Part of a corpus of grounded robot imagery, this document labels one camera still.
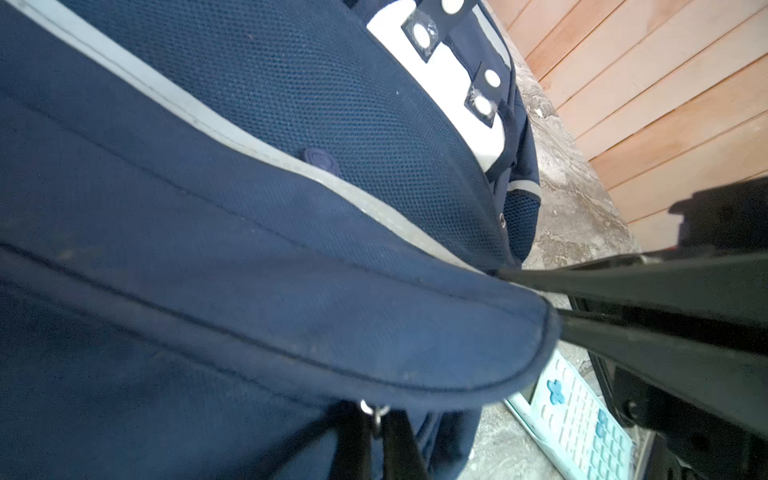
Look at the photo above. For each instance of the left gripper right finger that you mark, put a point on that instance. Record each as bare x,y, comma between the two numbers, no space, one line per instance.
402,459

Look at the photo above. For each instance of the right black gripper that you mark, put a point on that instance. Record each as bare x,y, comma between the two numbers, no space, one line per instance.
697,387

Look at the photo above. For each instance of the navy blue student backpack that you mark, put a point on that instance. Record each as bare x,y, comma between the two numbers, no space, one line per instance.
224,222

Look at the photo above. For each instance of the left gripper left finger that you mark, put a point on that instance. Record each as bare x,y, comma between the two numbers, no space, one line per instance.
352,459

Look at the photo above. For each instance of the light blue calculator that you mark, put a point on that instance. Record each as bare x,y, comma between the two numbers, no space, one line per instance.
570,424

